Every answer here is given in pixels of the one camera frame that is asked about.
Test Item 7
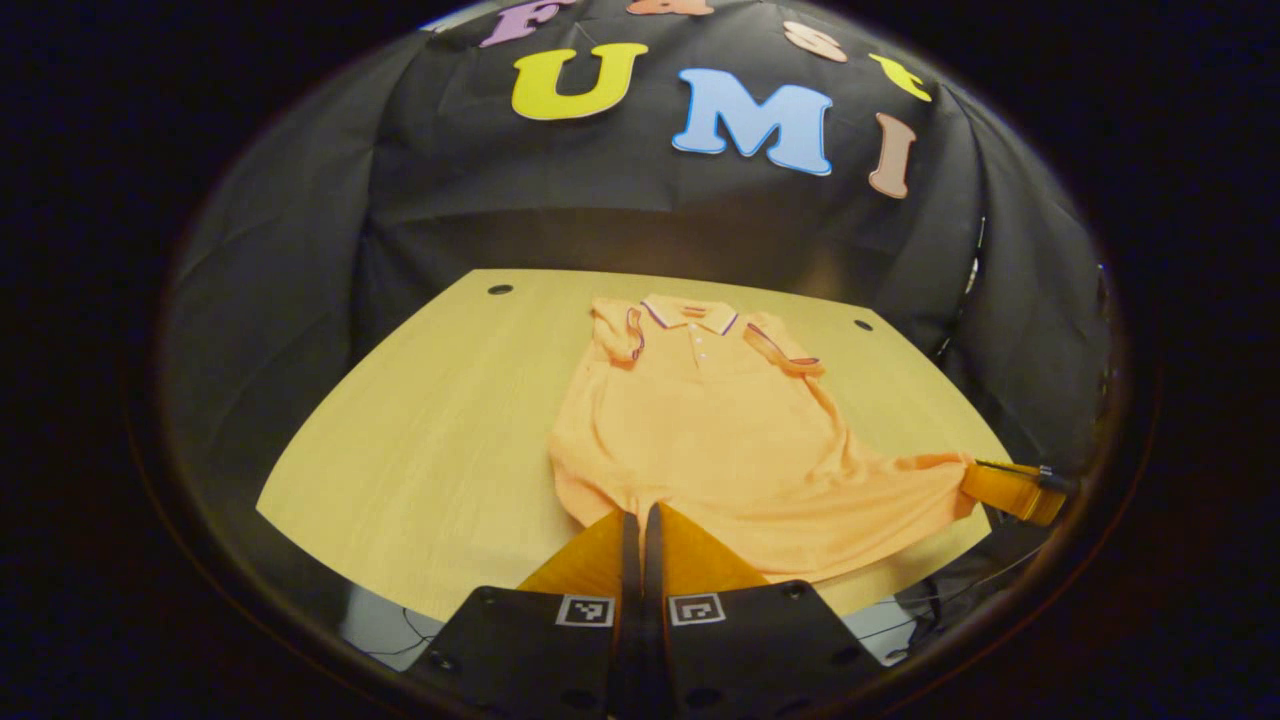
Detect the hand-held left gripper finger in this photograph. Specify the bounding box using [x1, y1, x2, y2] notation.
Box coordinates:
[410, 510, 641, 717]
[645, 503, 887, 717]

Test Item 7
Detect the orange T-shirt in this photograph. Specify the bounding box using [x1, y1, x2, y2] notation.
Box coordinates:
[548, 294, 979, 586]

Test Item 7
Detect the black backdrop cloth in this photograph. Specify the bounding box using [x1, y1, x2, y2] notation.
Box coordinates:
[160, 0, 1116, 521]

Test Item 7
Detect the thin black cable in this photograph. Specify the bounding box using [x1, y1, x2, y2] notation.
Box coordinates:
[368, 608, 443, 661]

